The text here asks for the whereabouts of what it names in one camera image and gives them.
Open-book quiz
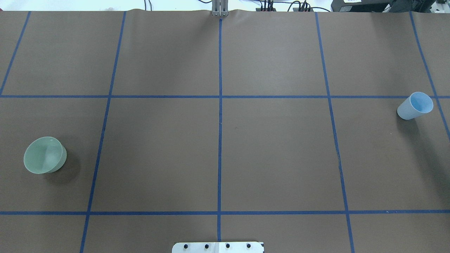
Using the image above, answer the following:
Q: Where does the orange black usb hub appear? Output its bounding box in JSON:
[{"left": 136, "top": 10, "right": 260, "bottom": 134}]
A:
[{"left": 255, "top": 1, "right": 312, "bottom": 12}]

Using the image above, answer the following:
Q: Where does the aluminium frame post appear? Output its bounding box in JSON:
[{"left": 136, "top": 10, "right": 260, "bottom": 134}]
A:
[{"left": 212, "top": 0, "right": 229, "bottom": 18}]

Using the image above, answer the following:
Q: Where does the blue cup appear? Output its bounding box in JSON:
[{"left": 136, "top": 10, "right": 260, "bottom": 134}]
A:
[{"left": 397, "top": 92, "right": 434, "bottom": 120}]

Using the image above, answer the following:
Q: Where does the black box white label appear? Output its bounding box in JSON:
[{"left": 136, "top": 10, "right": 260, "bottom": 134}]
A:
[{"left": 331, "top": 0, "right": 391, "bottom": 13}]

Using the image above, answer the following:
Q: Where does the green bowl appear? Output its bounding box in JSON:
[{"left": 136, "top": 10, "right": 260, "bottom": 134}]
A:
[{"left": 24, "top": 136, "right": 67, "bottom": 174}]

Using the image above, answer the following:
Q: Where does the white pedestal column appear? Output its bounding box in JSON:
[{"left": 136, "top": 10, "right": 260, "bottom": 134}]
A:
[{"left": 172, "top": 241, "right": 265, "bottom": 253}]

